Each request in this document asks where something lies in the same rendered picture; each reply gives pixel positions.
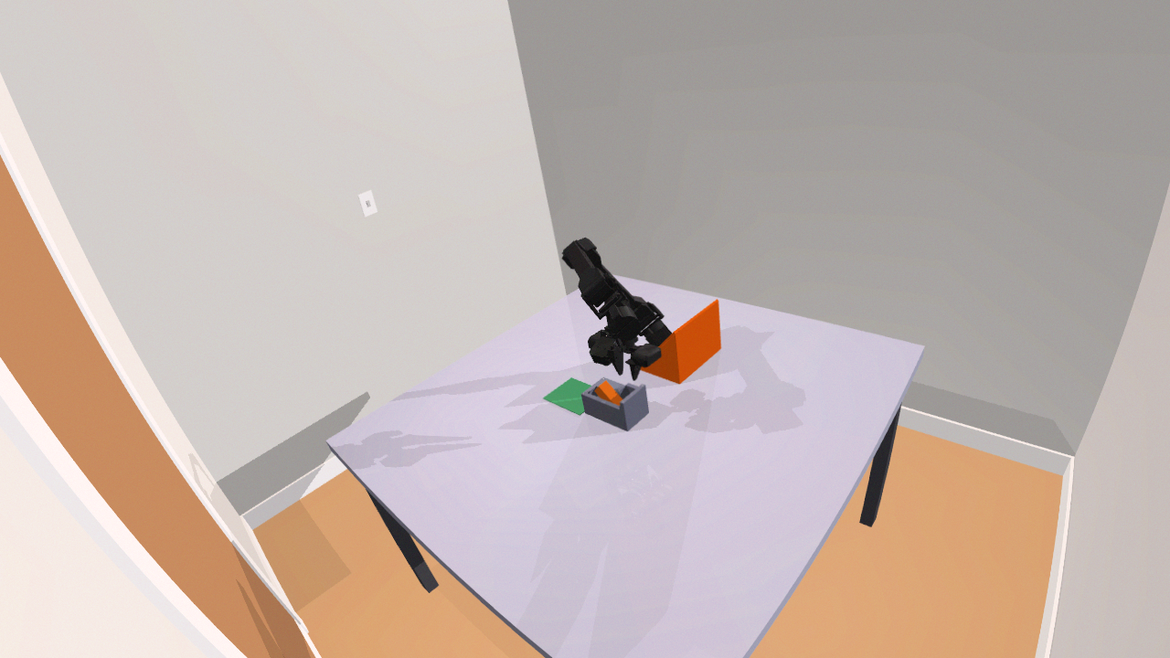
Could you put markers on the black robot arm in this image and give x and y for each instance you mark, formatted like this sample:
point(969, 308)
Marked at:
point(627, 314)

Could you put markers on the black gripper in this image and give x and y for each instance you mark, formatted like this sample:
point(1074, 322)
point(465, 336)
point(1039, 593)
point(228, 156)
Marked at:
point(641, 356)

